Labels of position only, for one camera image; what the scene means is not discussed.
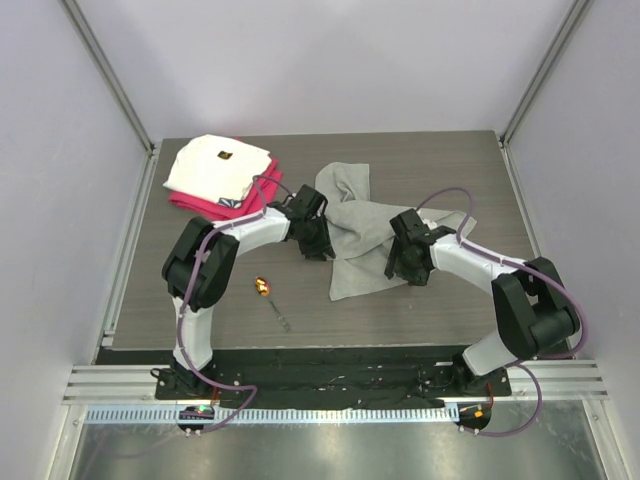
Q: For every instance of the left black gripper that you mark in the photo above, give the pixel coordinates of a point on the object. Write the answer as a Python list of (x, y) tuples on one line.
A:
[(322, 244)]

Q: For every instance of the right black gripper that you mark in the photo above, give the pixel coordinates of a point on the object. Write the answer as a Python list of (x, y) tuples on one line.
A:
[(395, 265)]

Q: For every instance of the grey cloth napkin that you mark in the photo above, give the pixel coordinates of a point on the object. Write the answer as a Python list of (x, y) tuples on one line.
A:
[(359, 229)]

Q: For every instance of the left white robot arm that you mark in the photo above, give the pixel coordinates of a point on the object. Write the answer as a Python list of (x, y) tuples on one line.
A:
[(198, 270)]

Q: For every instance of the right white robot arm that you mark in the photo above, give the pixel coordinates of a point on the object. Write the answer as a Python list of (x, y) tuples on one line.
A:
[(532, 307)]

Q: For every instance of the pink folded cloth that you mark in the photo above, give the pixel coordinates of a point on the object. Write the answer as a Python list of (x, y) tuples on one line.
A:
[(263, 189)]

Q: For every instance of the patterned blue cloth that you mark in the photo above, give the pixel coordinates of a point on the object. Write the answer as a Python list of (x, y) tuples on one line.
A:
[(230, 203)]

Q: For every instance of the white folded cloth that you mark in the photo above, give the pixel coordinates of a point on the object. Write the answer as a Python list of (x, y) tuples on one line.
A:
[(211, 167)]

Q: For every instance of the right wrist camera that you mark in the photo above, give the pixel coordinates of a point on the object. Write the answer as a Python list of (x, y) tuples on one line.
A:
[(435, 219)]

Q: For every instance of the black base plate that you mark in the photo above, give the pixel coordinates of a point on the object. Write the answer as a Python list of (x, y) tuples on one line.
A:
[(330, 375)]

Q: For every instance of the aluminium frame rail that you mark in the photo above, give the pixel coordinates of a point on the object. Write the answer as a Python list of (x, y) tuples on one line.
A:
[(127, 394)]

